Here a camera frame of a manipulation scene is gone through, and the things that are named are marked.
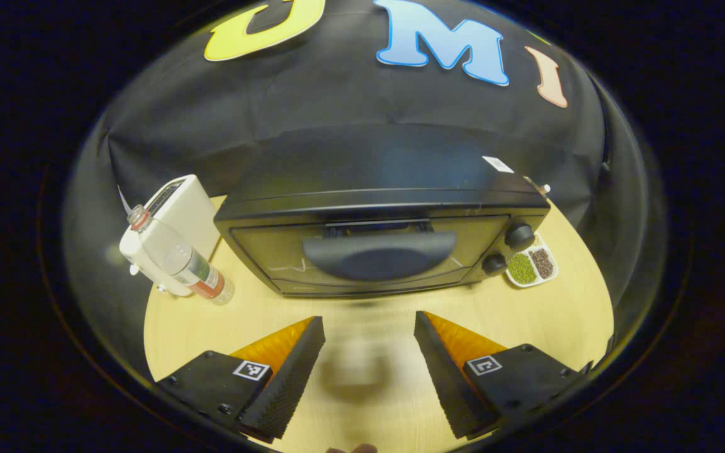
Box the clear plastic water bottle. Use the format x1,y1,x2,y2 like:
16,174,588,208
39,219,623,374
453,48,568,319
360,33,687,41
126,204,235,306

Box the white toaster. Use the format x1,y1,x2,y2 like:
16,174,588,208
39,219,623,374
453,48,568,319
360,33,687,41
118,174,222,297

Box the black electric oven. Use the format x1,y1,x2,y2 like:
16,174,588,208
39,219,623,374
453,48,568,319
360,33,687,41
214,123,551,298

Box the pile of red beans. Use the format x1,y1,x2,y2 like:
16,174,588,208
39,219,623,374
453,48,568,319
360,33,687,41
529,247,556,279

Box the white divided tray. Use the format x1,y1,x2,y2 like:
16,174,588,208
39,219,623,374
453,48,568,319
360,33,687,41
505,235,559,289

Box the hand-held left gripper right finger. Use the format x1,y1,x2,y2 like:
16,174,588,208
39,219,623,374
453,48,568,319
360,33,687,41
413,310,593,440

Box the large black oven knob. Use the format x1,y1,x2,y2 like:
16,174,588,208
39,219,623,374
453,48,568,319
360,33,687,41
504,222,536,253

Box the pile of green mung beans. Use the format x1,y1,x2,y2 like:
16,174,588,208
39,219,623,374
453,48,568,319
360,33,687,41
509,254,537,285

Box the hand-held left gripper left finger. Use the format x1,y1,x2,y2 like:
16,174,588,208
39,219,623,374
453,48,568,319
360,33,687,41
156,316,327,442

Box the small black oven knob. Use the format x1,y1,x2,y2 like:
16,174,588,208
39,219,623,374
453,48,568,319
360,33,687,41
481,253,509,278

